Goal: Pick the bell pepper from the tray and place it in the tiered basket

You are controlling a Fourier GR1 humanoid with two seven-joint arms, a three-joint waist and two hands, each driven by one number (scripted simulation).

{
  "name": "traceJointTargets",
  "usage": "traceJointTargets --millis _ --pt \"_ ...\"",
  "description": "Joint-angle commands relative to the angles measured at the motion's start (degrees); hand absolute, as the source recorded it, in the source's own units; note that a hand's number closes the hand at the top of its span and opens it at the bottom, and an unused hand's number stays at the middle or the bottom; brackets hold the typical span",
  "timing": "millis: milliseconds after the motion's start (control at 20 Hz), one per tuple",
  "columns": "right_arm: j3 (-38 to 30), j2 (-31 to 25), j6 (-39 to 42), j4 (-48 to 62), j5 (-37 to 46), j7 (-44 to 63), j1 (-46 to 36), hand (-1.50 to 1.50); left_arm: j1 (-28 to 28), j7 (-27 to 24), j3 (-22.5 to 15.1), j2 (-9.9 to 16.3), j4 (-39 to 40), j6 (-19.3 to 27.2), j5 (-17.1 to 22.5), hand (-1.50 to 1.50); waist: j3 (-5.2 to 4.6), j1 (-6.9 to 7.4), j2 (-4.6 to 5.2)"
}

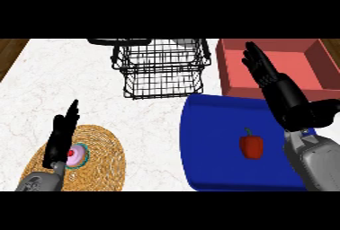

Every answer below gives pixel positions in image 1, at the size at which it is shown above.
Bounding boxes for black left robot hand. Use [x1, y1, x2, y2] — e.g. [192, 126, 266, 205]
[41, 99, 81, 170]

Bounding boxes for red open box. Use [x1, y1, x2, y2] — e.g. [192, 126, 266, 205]
[216, 38, 340, 102]

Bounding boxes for red bell pepper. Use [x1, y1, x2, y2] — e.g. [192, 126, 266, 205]
[238, 128, 266, 161]

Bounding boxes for black tiered wire basket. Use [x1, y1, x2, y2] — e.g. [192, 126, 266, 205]
[86, 38, 213, 101]

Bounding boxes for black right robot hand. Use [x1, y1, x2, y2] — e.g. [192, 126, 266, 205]
[241, 41, 340, 133]

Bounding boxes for woven wicker placemat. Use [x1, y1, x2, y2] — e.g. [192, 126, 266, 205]
[18, 124, 127, 192]

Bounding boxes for blue tray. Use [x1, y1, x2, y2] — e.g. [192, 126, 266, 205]
[177, 93, 318, 192]

